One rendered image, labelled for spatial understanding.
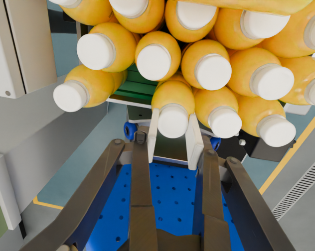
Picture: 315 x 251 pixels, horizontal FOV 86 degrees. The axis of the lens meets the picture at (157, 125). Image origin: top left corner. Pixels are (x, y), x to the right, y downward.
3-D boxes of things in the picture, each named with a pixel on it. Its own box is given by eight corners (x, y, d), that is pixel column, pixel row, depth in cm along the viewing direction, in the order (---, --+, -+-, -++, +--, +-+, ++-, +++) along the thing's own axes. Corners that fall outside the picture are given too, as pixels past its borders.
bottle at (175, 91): (161, 65, 37) (150, 88, 20) (192, 71, 37) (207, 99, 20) (156, 96, 40) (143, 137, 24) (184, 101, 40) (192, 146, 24)
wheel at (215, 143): (203, 153, 40) (210, 158, 39) (208, 138, 38) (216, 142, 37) (211, 147, 43) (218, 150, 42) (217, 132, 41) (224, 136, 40)
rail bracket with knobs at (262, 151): (227, 132, 46) (240, 156, 37) (236, 108, 42) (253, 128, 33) (262, 139, 46) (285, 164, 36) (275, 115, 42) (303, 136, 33)
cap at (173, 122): (160, 102, 21) (159, 107, 20) (191, 108, 21) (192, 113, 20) (156, 128, 23) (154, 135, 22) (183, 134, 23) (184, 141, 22)
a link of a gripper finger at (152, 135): (151, 164, 16) (144, 163, 16) (156, 128, 22) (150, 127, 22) (156, 138, 15) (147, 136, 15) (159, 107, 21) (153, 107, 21)
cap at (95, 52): (94, 26, 20) (87, 25, 18) (120, 51, 21) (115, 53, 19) (77, 51, 21) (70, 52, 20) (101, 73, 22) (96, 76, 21)
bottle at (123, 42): (129, 18, 35) (90, 2, 18) (153, 45, 37) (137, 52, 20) (109, 45, 38) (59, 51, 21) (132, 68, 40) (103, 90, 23)
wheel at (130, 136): (129, 144, 39) (137, 142, 40) (130, 127, 37) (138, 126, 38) (121, 134, 42) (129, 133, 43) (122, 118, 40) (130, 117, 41)
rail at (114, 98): (90, 93, 38) (84, 97, 35) (90, 89, 38) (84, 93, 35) (264, 122, 38) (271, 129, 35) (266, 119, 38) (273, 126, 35)
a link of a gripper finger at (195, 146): (196, 144, 15) (204, 146, 15) (190, 112, 21) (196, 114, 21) (188, 170, 16) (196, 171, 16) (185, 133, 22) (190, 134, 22)
